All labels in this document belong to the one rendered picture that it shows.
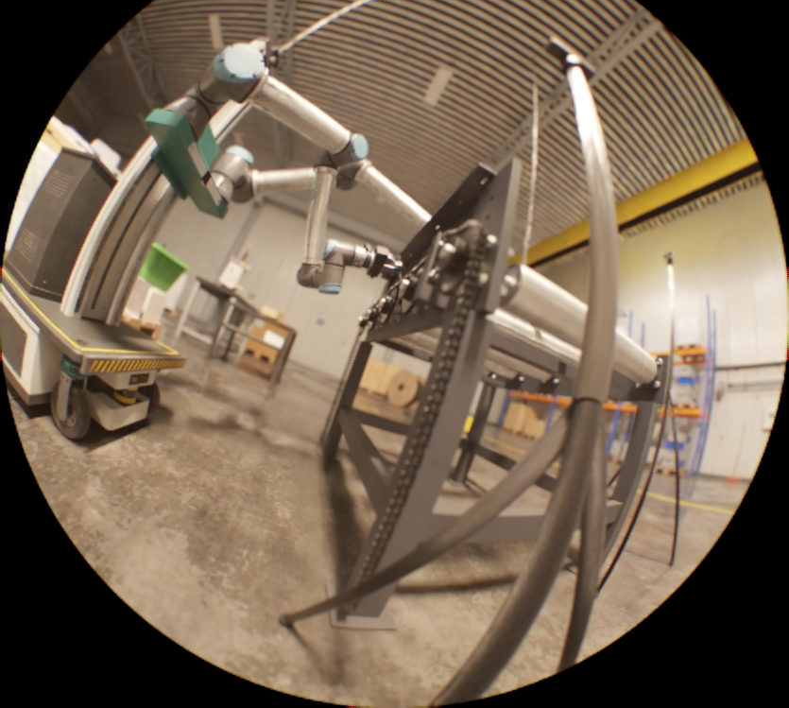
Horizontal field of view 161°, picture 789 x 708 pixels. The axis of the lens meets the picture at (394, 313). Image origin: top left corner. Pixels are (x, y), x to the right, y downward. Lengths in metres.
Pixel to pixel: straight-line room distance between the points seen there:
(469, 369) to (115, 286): 1.31
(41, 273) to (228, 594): 1.09
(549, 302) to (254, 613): 0.93
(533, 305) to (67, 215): 1.45
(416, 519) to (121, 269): 1.32
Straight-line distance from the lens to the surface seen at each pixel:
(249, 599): 0.73
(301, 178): 1.56
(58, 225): 1.21
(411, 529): 0.60
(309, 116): 1.10
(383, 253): 1.17
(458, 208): 0.96
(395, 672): 0.70
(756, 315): 9.99
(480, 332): 0.55
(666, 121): 9.56
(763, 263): 10.62
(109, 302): 1.37
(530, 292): 0.64
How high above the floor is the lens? 0.57
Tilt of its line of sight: 13 degrees up
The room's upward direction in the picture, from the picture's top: 19 degrees clockwise
